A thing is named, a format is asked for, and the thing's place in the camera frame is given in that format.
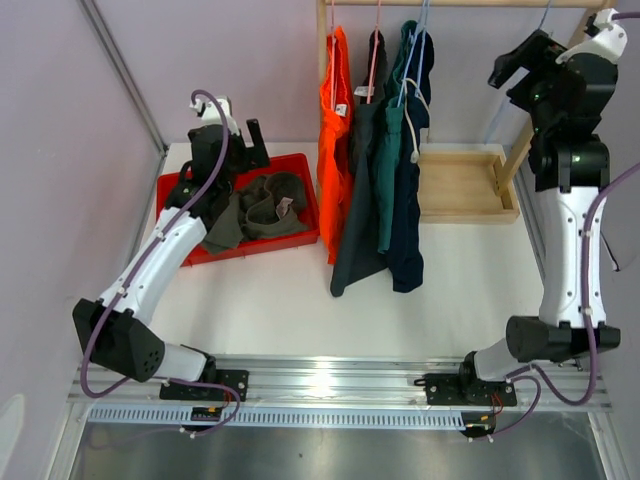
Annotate olive green shorts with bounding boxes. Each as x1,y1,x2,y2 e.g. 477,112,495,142
200,171,309,255

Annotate light blue wire hanger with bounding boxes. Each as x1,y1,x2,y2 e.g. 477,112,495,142
483,0,554,144

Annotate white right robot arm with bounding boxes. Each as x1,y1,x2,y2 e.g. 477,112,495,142
456,21,627,404

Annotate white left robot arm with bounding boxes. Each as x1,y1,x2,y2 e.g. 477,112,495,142
72,119,270,400

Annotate orange shorts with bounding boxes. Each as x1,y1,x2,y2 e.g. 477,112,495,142
316,50,355,265

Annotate blue hanger of teal shorts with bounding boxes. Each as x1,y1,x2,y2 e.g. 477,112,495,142
392,1,434,108

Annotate teal green shorts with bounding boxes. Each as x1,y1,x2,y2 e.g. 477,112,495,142
373,20,417,254

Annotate dark grey shorts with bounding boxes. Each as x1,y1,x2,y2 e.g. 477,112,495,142
330,33,388,297

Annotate pink hanger of grey shorts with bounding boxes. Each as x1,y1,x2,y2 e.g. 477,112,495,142
354,1,382,104

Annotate pink hanger of orange shorts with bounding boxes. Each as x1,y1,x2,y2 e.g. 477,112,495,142
317,1,351,119

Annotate navy blue shorts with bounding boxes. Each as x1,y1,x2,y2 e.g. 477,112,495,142
387,50,435,293

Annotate red plastic tray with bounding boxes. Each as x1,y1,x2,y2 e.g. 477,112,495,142
183,153,319,266

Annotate wooden clothes rack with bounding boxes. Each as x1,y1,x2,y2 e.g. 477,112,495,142
315,1,617,225

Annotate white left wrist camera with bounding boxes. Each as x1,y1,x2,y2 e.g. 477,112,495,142
190,96,234,125

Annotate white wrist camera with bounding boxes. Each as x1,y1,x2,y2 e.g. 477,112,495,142
555,8,628,65
190,96,234,125

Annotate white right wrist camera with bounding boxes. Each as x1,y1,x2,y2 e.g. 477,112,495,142
555,8,628,65

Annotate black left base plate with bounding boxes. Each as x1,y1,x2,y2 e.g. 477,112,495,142
159,368,250,402

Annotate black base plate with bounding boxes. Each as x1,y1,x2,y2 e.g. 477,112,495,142
159,368,250,402
413,373,517,407

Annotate aluminium mounting rail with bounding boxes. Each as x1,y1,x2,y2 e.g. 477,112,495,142
67,355,613,413

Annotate slotted grey cable duct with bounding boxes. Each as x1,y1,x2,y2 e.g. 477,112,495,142
88,404,466,431

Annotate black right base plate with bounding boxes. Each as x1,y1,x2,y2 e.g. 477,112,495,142
413,373,517,407

